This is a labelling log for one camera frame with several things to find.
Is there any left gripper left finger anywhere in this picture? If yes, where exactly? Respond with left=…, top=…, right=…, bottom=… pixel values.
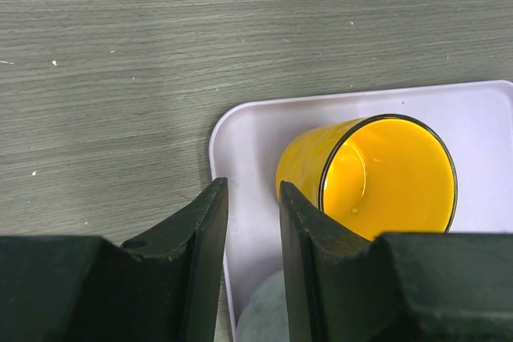
left=1, top=178, right=228, bottom=341

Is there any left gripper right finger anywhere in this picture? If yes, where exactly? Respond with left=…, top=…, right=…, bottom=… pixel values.
left=280, top=182, right=512, bottom=341

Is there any yellow glass mug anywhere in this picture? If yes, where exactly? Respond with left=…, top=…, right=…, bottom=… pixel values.
left=275, top=114, right=458, bottom=240

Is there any lavender plastic tray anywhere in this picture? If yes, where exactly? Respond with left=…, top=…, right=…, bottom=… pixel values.
left=209, top=80, right=512, bottom=340

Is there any grey-green ceramic mug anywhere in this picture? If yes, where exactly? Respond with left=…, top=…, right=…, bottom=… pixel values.
left=236, top=270, right=289, bottom=342

